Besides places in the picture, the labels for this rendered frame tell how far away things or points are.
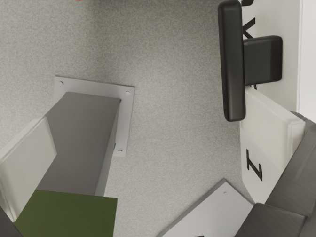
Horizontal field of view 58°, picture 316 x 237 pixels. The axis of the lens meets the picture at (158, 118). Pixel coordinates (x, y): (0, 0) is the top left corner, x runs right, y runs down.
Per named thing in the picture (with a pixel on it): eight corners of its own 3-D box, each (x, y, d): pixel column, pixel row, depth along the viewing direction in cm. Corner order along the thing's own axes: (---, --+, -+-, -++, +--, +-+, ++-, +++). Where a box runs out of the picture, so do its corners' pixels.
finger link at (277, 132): (289, 122, 12) (306, 120, 12) (238, 86, 19) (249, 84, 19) (288, 182, 13) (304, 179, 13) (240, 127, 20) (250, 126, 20)
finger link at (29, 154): (16, 222, 13) (0, 225, 13) (58, 154, 20) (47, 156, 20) (-5, 166, 12) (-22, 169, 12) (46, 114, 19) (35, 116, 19)
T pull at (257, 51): (223, 118, 20) (228, 125, 18) (215, 2, 17) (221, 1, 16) (274, 111, 20) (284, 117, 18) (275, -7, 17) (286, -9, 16)
